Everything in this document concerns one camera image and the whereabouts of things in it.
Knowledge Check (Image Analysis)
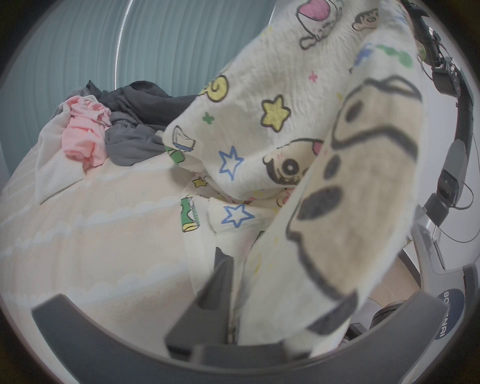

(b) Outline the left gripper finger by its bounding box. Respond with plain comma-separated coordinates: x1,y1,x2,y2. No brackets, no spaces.
165,247,236,359

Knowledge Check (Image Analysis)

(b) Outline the white printed pyjama top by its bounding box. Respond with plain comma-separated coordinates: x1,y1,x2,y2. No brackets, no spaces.
163,0,424,357

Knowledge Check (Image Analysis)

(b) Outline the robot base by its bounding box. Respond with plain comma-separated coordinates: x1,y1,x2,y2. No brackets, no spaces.
410,210,480,340

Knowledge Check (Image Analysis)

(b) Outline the pile of clothes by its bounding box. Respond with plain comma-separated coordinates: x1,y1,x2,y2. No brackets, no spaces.
35,79,205,205

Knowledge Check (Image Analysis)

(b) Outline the bed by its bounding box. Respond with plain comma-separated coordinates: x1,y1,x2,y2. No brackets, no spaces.
0,142,263,372

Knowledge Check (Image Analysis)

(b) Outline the blue-green curtain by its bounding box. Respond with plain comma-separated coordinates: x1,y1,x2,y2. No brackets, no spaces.
9,0,134,169
114,0,280,99

